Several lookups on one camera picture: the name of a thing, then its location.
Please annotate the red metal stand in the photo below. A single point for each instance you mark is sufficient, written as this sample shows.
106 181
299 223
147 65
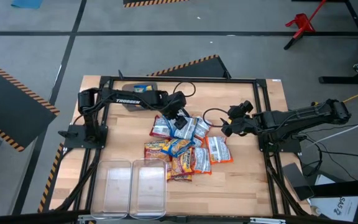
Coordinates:
301 23

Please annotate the blue floor mat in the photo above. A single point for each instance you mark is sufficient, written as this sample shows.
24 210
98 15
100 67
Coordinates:
26 3

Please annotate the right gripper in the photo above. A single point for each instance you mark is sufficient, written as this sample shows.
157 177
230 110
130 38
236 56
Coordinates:
245 125

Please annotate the clear plastic bin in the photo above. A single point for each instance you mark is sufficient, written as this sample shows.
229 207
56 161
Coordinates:
110 186
148 186

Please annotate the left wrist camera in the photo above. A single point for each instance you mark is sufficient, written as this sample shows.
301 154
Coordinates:
179 98

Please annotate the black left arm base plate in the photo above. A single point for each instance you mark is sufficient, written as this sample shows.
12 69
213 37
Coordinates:
73 137

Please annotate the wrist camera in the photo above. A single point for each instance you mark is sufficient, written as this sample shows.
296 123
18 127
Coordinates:
241 109
179 98

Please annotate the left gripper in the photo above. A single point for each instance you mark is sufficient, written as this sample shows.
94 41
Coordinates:
176 110

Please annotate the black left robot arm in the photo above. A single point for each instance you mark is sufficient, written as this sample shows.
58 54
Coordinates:
126 101

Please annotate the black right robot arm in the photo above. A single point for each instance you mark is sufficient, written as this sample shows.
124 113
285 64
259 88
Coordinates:
306 116

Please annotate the black desk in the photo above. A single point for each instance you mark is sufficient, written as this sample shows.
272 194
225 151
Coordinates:
337 80

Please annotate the orange Maruchan ramen packet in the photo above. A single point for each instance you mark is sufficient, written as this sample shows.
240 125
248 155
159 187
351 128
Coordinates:
202 127
201 160
218 150

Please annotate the hazard-striped black floor mat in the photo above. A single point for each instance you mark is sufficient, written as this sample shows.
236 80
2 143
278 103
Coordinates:
204 68
141 2
8 102
50 177

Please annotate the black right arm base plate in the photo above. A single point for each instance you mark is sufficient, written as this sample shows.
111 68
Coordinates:
291 146

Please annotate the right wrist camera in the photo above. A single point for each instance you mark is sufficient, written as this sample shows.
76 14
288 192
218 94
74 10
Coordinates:
241 109

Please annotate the white printed box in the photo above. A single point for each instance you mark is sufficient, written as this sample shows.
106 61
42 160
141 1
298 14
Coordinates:
331 205

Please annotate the dark grey flat device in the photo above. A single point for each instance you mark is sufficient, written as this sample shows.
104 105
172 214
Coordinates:
297 182

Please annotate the blue snack packets in tray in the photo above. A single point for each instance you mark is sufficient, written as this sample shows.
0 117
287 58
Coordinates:
129 88

